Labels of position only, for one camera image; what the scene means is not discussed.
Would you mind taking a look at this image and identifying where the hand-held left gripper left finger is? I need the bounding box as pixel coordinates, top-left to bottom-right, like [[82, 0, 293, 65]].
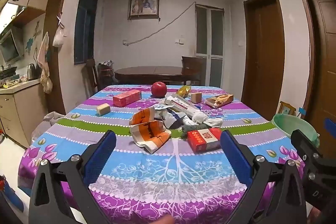
[[28, 130, 117, 224]]

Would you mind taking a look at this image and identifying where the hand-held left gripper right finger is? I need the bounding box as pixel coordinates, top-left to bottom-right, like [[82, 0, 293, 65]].
[[220, 130, 307, 224]]

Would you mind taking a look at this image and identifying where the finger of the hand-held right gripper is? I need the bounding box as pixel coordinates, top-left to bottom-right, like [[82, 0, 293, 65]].
[[290, 129, 323, 162], [325, 118, 336, 136]]

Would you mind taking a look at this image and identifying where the green plastic trash bin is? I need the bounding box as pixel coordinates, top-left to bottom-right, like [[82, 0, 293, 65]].
[[272, 113, 320, 149]]

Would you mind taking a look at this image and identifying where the red box with white label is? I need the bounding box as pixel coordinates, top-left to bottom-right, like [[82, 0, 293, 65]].
[[186, 127, 222, 153]]

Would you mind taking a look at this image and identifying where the cream soap block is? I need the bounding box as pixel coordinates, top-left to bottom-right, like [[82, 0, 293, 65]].
[[96, 103, 111, 117]]

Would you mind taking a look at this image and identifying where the white sock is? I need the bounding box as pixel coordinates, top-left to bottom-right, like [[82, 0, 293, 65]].
[[183, 109, 224, 130]]

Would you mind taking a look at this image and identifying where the orange white wrapper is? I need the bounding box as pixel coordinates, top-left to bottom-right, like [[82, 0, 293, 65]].
[[129, 107, 172, 154]]

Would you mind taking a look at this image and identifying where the green scouring pad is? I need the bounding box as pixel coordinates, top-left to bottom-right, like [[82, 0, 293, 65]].
[[179, 124, 194, 140]]

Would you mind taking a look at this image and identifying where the brown printed carton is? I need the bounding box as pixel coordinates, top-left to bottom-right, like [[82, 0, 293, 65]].
[[204, 93, 234, 109]]

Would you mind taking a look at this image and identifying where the tan soap block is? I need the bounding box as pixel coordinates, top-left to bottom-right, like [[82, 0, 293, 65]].
[[190, 92, 203, 104]]

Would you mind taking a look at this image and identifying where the white wipes packet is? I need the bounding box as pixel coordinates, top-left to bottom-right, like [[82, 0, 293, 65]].
[[165, 95, 201, 117]]

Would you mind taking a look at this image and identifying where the blue white tissue packet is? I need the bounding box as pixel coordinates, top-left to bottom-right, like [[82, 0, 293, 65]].
[[154, 105, 185, 128]]

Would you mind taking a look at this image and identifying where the small yellow wooden chair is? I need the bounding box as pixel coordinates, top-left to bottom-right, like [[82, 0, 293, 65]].
[[278, 101, 297, 116]]

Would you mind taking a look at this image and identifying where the pink red carton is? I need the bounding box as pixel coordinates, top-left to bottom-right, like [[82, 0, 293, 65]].
[[113, 90, 142, 107]]

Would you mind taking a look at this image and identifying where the brown panelled wooden door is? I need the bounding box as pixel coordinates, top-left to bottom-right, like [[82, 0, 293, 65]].
[[295, 0, 336, 159]]

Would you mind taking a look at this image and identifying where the dark wooden chair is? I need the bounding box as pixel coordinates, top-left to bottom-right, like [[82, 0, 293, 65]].
[[181, 56, 204, 86], [85, 58, 100, 97]]

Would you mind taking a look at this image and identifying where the yellow snack wrapper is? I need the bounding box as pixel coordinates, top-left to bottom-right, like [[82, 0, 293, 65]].
[[175, 85, 192, 98]]

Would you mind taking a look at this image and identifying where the red apple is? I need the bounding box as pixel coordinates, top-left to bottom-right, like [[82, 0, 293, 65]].
[[151, 81, 167, 98]]

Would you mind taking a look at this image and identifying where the hanging beige mesh bag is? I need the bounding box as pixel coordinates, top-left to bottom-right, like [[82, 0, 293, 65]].
[[40, 67, 53, 95]]

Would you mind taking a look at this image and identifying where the beige counter cabinet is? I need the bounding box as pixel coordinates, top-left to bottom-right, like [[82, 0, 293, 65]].
[[0, 79, 49, 149]]

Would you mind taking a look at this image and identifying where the dark wooden table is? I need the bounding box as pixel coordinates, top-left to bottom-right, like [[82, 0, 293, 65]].
[[114, 66, 202, 87]]

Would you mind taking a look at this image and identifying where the steel kettle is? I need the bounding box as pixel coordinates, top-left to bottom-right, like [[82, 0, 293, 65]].
[[27, 63, 37, 81]]

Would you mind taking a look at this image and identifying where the frosted glass door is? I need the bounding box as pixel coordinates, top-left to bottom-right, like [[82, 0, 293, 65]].
[[195, 4, 224, 88]]

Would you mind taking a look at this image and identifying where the hanging pink cloth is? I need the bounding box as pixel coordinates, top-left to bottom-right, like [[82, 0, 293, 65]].
[[37, 31, 50, 73]]

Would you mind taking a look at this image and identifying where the black cooking pot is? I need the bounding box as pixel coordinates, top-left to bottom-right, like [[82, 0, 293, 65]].
[[0, 65, 18, 80]]

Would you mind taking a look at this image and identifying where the hanging white plastic bag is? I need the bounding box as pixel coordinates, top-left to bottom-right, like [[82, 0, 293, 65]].
[[52, 12, 66, 47]]

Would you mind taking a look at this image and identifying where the dark window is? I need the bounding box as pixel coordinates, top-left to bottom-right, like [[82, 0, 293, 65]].
[[74, 0, 98, 65]]

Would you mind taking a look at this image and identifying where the range hood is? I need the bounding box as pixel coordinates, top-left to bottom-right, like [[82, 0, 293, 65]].
[[0, 27, 25, 65]]

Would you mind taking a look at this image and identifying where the blue flower wall sticker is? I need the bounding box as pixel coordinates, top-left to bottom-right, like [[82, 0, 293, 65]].
[[25, 20, 44, 52]]

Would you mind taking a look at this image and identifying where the wall cable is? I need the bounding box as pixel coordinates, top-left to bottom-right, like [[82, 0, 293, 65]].
[[123, 0, 224, 46]]

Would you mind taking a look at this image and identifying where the framed wall picture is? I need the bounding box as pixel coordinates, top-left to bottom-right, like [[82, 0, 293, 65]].
[[127, 0, 160, 20]]

